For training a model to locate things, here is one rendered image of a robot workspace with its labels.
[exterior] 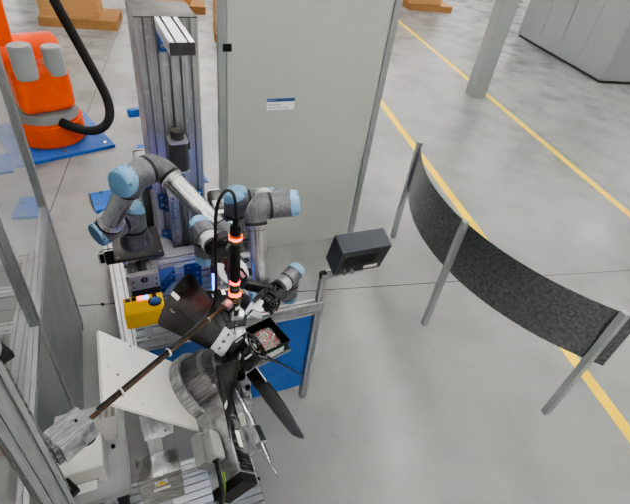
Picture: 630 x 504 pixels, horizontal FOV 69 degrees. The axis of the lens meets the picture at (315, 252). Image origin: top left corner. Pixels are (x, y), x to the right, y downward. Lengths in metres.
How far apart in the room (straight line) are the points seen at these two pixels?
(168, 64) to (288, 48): 1.20
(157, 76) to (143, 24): 0.20
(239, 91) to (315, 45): 0.57
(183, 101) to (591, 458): 3.08
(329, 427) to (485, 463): 0.93
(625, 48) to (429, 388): 8.66
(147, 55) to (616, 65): 9.66
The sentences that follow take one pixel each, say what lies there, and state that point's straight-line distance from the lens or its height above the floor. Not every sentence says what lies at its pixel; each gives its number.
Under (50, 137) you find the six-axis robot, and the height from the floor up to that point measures 0.17.
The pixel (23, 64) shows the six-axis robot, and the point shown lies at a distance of 5.14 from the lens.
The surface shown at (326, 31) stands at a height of 1.75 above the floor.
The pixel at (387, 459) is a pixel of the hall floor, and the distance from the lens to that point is 2.94.
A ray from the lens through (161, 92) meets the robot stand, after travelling 2.22.
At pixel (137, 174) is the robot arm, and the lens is 1.86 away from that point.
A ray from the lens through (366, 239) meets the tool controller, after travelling 2.18.
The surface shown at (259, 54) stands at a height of 1.61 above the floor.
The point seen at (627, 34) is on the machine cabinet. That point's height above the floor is 0.89.
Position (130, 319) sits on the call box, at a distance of 2.06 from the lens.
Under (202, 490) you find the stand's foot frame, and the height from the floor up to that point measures 0.08.
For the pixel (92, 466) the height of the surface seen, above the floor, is 0.97.
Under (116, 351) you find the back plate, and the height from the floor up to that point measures 1.32.
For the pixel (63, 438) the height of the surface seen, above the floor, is 1.42.
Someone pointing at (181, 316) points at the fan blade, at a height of 1.39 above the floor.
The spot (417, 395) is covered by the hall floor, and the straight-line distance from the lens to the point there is 3.22.
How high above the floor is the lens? 2.55
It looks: 40 degrees down
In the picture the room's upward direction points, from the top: 9 degrees clockwise
